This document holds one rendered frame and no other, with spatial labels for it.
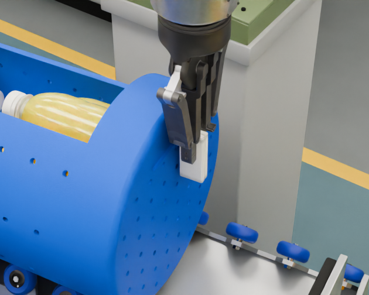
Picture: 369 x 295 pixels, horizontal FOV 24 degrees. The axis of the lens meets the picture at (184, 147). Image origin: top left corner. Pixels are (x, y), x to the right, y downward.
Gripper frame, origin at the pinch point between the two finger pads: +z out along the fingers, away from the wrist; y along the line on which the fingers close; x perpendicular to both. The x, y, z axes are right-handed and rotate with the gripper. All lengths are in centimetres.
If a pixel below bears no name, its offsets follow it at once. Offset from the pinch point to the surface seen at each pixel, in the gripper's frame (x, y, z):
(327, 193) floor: 12, 115, 116
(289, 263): -11.2, 6.3, 20.1
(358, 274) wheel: -20.2, 7.3, 18.7
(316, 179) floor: 17, 120, 116
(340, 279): -19.3, 0.7, 12.9
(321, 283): -17.7, -1.9, 11.5
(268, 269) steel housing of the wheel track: -8.3, 6.6, 23.4
